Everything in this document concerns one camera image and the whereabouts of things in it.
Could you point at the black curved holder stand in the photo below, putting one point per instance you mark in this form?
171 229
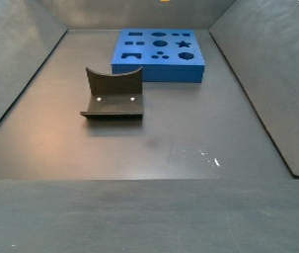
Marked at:
116 95

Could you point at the blue shape-sorting block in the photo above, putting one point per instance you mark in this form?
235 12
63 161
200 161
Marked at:
167 53

